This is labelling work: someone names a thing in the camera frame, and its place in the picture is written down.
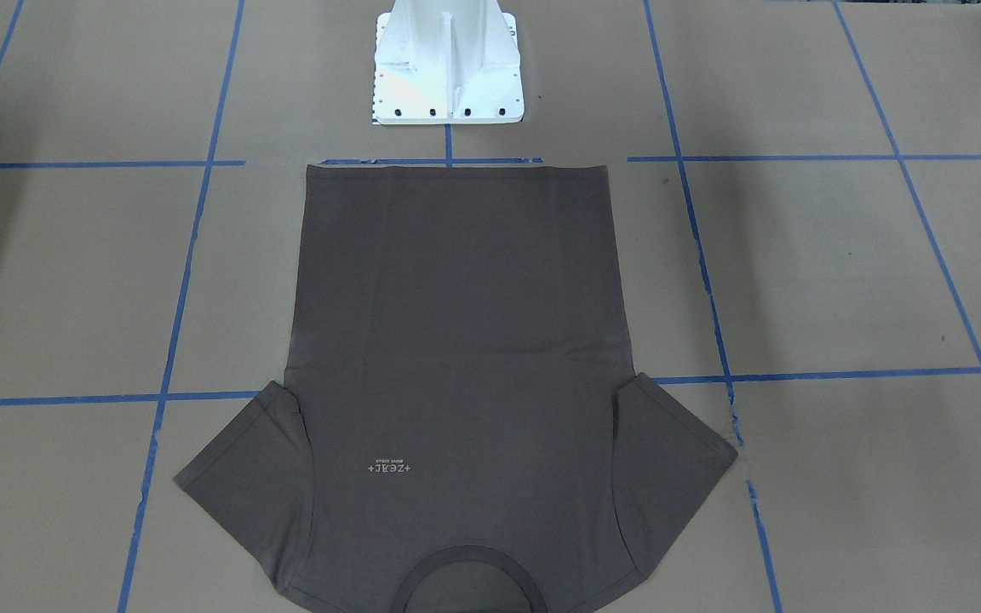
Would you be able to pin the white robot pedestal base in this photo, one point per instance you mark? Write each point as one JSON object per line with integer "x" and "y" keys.
{"x": 447, "y": 62}

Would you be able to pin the brown t-shirt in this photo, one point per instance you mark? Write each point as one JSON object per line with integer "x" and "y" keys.
{"x": 460, "y": 426}

